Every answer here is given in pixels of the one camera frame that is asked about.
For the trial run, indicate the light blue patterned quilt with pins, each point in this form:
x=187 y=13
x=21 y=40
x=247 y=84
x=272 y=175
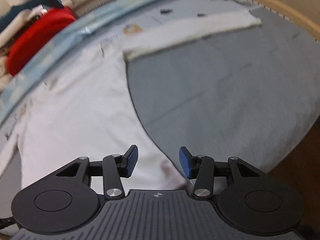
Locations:
x=60 y=45

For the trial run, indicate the white t-shirt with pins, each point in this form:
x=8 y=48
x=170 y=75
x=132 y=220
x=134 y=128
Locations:
x=84 y=109

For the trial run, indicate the white folded blanket stack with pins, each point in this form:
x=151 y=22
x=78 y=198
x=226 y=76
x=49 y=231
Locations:
x=12 y=32

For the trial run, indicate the red folded blanket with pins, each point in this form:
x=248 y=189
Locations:
x=36 y=36

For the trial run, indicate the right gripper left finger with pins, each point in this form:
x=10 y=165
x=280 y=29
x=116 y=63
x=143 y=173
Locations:
x=72 y=195

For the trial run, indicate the grey printed bed sheet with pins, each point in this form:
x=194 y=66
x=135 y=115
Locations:
x=251 y=93

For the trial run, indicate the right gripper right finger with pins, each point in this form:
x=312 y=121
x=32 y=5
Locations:
x=243 y=196

